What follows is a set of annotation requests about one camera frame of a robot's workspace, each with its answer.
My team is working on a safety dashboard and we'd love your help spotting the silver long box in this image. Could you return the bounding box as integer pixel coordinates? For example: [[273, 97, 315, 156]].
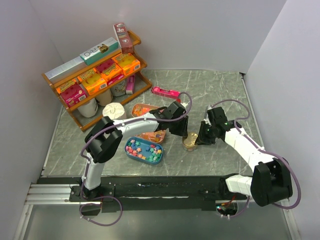
[[45, 56, 87, 84]]

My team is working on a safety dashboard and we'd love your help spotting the pink tin of gummies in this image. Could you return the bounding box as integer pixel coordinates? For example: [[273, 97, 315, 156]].
[[131, 103, 159, 117]]

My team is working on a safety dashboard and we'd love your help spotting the red orange sponge box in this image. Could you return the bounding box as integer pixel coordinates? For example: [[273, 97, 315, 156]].
[[95, 59, 123, 82]]

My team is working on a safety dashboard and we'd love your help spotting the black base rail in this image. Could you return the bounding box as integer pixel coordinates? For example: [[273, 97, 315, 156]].
[[67, 175, 253, 213]]

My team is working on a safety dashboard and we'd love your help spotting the gold jar lid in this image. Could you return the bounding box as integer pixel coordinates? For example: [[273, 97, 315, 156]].
[[182, 132, 198, 148]]

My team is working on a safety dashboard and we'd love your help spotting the pink sponge box left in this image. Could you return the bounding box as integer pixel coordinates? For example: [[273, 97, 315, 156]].
[[56, 79, 88, 108]]

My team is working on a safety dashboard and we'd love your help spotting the pink box on table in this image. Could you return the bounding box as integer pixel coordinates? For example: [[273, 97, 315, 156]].
[[151, 86, 180, 100]]

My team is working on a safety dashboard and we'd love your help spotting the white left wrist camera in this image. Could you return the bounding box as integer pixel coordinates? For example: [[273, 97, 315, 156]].
[[180, 102, 189, 109]]

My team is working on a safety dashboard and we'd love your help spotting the red tall carton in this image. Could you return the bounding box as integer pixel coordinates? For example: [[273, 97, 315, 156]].
[[113, 22, 134, 54]]

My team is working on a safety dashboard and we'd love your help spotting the pink slim box upright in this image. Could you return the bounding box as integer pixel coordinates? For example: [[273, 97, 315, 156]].
[[125, 75, 135, 95]]

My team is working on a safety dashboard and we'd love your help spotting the white paper roll on shelf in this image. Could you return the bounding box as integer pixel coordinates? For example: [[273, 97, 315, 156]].
[[77, 98, 98, 118]]

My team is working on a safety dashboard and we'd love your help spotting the orange sponge box middle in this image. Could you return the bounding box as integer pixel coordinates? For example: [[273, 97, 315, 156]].
[[77, 68, 107, 95]]

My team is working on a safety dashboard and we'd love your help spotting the blue tin of star candies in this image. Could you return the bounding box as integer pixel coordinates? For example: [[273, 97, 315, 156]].
[[124, 136, 164, 165]]

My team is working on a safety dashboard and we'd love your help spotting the clear plastic jar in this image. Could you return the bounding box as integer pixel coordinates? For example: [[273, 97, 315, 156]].
[[182, 144, 197, 152]]

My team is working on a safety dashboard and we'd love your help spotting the beige paper roll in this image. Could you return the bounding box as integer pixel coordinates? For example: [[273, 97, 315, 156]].
[[95, 89, 113, 106]]

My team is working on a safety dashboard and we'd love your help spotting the orange sponge box right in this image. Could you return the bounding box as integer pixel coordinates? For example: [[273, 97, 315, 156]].
[[111, 53, 141, 76]]

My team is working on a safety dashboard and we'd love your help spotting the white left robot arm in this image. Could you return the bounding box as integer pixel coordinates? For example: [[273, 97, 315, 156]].
[[80, 101, 192, 201]]

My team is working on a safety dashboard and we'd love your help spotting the pink tin of lollipops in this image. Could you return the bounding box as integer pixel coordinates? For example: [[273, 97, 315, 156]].
[[136, 130, 166, 144]]

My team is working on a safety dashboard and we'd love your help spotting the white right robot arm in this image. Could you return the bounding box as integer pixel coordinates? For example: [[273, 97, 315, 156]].
[[195, 107, 293, 207]]

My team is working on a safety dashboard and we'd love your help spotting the white toilet paper roll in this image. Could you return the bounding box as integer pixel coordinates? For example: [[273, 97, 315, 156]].
[[102, 102, 127, 120]]

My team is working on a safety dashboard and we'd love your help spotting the teal long box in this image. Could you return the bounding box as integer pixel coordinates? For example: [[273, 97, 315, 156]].
[[79, 37, 119, 65]]

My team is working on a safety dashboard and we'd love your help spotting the printed paper roll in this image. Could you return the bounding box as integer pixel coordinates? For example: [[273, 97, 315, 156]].
[[110, 80, 127, 97]]

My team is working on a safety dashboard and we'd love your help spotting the wooden three-tier shelf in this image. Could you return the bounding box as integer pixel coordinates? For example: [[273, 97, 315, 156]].
[[41, 29, 153, 132]]

